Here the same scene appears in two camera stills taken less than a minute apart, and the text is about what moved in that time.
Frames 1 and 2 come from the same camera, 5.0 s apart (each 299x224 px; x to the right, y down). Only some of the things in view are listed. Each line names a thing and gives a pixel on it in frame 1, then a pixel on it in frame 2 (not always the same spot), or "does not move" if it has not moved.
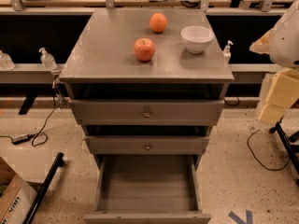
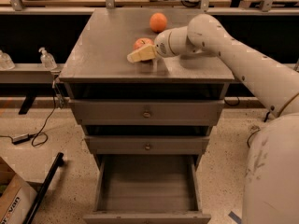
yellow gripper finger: (284, 91) → (170, 43)
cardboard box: (17, 195) does not move
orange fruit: (158, 22) does not move
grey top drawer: (148, 112) does not move
